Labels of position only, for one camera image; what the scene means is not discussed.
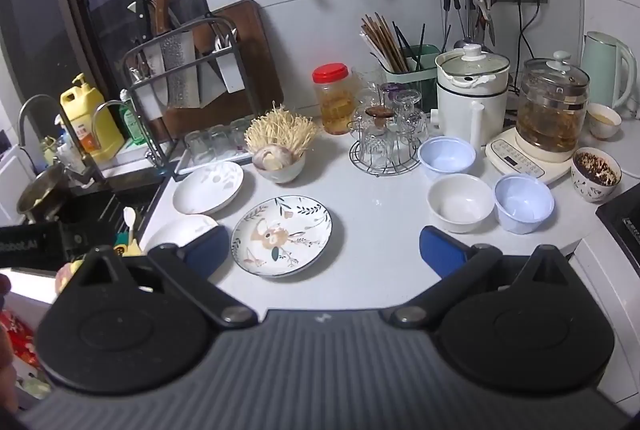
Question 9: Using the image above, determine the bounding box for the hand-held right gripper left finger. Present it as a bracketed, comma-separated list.
[75, 226, 258, 330]

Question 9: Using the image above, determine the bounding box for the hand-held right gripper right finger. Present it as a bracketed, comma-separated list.
[385, 225, 573, 330]

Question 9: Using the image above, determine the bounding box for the white ceramic bowl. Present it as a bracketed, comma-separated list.
[426, 173, 496, 233]

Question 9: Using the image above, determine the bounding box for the white leaf print plate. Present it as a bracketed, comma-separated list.
[172, 161, 244, 216]

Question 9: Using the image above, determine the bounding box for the deer patterned plate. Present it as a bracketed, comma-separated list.
[230, 195, 333, 278]

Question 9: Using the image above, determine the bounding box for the light blue plastic bowl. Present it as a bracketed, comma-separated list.
[494, 175, 556, 235]
[418, 136, 477, 184]

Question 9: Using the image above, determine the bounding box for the person's left hand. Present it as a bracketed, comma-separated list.
[0, 274, 20, 413]

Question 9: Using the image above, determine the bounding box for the steel pot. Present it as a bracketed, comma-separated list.
[16, 163, 68, 223]

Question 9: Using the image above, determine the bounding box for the black sink drain rack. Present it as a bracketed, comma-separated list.
[55, 187, 166, 251]

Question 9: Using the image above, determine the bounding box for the white drip tray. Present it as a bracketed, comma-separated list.
[177, 145, 256, 176]

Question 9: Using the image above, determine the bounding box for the white spatula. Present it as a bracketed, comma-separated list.
[122, 207, 137, 246]

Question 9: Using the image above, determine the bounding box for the red patterned cloth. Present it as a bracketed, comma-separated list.
[0, 310, 41, 368]

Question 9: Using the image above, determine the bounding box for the clear drinking glass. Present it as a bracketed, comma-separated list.
[209, 125, 233, 158]
[185, 130, 211, 163]
[230, 120, 253, 153]

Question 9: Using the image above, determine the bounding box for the white bowl with vegetables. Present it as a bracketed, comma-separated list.
[251, 150, 307, 185]

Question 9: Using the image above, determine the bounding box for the tall steel faucet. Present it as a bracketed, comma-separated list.
[19, 94, 103, 183]

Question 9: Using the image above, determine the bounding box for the yellow detergent bottle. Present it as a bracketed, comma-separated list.
[60, 73, 125, 163]

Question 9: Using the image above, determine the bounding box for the enoki mushroom bunch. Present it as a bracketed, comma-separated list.
[244, 102, 321, 161]

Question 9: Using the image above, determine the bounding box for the group of clear glass cups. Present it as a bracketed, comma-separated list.
[347, 68, 428, 168]

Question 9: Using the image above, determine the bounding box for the green dish soap bottle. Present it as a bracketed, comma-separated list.
[119, 93, 148, 146]

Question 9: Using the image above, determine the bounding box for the white electric pot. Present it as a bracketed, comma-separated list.
[431, 44, 512, 150]

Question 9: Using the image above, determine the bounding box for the white cutlery holder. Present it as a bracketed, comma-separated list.
[130, 83, 166, 121]
[215, 38, 248, 94]

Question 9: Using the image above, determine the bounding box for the small steel faucet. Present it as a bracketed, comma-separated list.
[91, 100, 151, 161]

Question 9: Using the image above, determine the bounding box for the patterned bowl with grains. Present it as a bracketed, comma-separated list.
[571, 147, 623, 203]

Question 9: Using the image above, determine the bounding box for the dark metal knife rack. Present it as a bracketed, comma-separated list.
[121, 15, 263, 168]

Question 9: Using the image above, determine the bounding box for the hammered steel cleaver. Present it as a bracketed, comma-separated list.
[150, 0, 203, 108]

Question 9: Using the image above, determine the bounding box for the red lid plastic jar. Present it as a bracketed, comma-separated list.
[312, 64, 357, 136]

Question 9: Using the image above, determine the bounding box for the glass health kettle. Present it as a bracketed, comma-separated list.
[515, 50, 591, 153]

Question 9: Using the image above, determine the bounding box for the black induction cooktop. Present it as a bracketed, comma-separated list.
[595, 183, 640, 273]

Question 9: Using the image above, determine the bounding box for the green chopstick holder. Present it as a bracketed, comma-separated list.
[380, 44, 442, 88]

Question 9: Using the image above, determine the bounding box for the wooden cutting board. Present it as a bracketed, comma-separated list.
[160, 0, 285, 138]

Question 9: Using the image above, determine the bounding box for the bundle of black chopsticks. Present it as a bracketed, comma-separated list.
[392, 23, 427, 61]

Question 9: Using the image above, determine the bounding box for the small cream cup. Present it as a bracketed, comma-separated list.
[586, 103, 623, 140]

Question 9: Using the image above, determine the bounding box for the bundle of wooden chopsticks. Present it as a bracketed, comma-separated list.
[360, 13, 411, 74]

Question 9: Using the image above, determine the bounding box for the mint green kettle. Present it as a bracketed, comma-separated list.
[580, 32, 640, 111]

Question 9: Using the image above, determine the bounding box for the wire glass rack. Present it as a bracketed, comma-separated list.
[348, 137, 422, 177]

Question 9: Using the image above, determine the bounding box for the black power cable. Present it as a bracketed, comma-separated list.
[512, 0, 543, 104]

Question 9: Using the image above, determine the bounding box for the black handled knife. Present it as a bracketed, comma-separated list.
[127, 0, 153, 51]

